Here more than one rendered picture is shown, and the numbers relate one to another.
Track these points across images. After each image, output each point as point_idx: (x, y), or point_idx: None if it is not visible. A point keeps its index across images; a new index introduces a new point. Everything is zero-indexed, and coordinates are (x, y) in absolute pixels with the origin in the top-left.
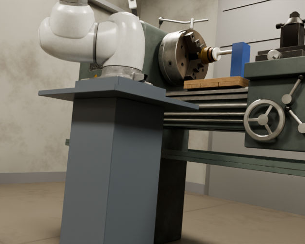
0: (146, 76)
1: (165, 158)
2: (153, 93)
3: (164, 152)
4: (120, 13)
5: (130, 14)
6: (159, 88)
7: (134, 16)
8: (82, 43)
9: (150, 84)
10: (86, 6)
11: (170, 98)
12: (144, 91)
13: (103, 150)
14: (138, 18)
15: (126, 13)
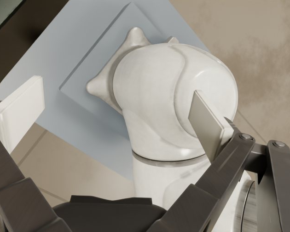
0: (170, 38)
1: (22, 4)
2: (192, 30)
3: (20, 5)
4: (236, 109)
5: (235, 85)
6: (144, 15)
7: (229, 74)
8: None
9: (159, 32)
10: (247, 175)
11: (171, 4)
12: (201, 42)
13: None
14: (10, 108)
15: (237, 95)
